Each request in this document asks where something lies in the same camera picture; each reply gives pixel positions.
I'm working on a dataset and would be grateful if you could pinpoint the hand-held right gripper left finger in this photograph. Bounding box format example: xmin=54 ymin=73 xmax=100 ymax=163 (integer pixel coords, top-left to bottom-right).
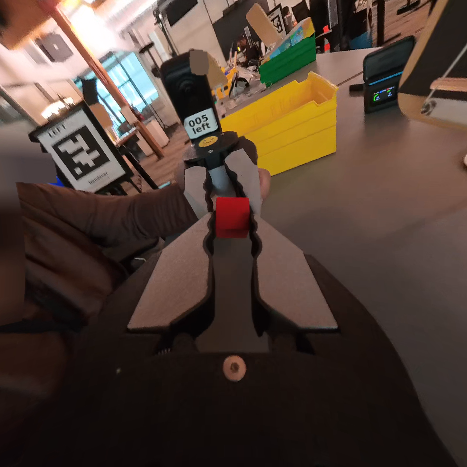
xmin=127 ymin=213 xmax=216 ymax=338

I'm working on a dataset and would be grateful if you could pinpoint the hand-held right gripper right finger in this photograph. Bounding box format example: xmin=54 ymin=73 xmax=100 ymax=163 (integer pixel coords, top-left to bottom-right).
xmin=249 ymin=213 xmax=339 ymax=336

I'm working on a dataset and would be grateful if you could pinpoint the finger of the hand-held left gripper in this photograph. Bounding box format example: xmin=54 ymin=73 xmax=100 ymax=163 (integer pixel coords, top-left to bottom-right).
xmin=183 ymin=164 xmax=217 ymax=220
xmin=223 ymin=147 xmax=263 ymax=220

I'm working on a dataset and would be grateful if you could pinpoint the red cube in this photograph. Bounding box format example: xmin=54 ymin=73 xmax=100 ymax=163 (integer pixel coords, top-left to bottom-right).
xmin=215 ymin=197 xmax=251 ymax=239

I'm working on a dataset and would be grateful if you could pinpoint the person's left hand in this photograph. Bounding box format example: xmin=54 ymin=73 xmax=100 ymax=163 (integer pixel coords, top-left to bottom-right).
xmin=256 ymin=167 xmax=273 ymax=203

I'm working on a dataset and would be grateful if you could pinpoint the white cabinet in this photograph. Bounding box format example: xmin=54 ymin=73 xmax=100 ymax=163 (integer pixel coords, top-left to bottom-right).
xmin=140 ymin=120 xmax=171 ymax=156

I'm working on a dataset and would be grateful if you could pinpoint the yellow plastic bin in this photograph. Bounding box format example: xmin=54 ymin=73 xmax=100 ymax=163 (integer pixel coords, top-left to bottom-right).
xmin=221 ymin=71 xmax=339 ymax=144
xmin=248 ymin=126 xmax=337 ymax=158
xmin=257 ymin=144 xmax=336 ymax=177

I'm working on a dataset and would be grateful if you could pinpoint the black partition board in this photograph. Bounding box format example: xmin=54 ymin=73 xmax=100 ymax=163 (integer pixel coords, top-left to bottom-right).
xmin=213 ymin=15 xmax=270 ymax=63

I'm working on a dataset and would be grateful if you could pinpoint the bright window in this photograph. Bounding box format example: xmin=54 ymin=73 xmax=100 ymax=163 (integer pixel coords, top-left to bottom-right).
xmin=73 ymin=51 xmax=159 ymax=112

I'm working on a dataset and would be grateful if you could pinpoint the black hanging screen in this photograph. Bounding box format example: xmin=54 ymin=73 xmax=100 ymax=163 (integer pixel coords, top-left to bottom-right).
xmin=165 ymin=0 xmax=199 ymax=27

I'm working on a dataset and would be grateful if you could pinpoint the brown wooden column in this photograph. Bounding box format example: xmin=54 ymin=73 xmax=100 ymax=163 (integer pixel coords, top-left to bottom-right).
xmin=49 ymin=5 xmax=165 ymax=160

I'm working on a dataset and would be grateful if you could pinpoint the cardboard paddle with marker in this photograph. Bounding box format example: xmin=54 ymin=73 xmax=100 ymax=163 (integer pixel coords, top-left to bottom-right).
xmin=245 ymin=3 xmax=289 ymax=46

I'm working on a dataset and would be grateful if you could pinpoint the green plastic bin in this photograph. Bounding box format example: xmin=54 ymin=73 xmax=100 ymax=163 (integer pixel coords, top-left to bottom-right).
xmin=259 ymin=35 xmax=316 ymax=87

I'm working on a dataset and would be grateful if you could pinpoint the colourful printed box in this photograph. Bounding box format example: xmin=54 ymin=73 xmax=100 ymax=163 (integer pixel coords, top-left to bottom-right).
xmin=268 ymin=18 xmax=315 ymax=61

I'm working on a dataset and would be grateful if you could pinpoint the black white marker sign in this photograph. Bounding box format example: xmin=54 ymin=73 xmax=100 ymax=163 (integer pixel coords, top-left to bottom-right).
xmin=28 ymin=101 xmax=135 ymax=194

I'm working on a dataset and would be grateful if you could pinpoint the black smartphone with display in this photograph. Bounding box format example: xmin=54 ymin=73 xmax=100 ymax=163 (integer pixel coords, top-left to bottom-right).
xmin=363 ymin=36 xmax=416 ymax=114

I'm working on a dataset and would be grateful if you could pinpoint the wooden-edged black board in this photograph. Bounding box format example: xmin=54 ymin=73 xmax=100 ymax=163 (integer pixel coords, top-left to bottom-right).
xmin=397 ymin=0 xmax=467 ymax=132

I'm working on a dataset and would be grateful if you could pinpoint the black wall panel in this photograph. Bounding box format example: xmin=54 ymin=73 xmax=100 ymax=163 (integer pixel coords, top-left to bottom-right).
xmin=36 ymin=33 xmax=74 ymax=63

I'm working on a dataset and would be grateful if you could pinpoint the white cable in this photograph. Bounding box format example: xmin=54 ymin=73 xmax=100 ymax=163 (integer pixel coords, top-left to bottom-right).
xmin=426 ymin=47 xmax=467 ymax=107

